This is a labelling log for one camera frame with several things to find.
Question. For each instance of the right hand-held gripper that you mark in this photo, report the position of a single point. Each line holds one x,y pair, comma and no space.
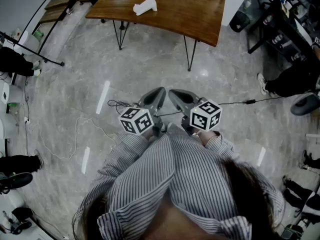
205,115

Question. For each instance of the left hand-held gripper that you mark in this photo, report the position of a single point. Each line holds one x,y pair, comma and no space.
136,121

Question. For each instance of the person's right forearm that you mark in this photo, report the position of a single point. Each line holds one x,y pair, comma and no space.
220,144

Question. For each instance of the person's left forearm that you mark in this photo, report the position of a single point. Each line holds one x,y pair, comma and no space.
125,154

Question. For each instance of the person's leg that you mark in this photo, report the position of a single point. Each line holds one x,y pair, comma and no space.
15,61
167,127
17,164
292,81

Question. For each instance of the person's striped shirt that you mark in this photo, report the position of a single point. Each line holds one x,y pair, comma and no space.
175,184

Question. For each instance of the brown wooden table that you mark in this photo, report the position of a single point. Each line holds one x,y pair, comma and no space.
180,6

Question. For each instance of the black mesh waste bin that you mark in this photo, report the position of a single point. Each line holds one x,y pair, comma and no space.
240,21

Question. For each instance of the grey round stool base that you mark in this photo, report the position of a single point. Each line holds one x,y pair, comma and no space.
306,105

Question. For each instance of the black metal stand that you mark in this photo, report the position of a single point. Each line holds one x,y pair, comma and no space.
37,55

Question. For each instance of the black metal desk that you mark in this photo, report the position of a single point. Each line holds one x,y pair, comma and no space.
282,14

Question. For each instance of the green object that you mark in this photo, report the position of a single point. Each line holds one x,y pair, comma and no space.
38,35

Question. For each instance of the brown wooden shelf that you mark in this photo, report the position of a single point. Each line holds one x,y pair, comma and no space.
57,6

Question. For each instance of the white cylindrical bin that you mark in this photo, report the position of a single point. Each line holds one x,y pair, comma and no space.
28,45

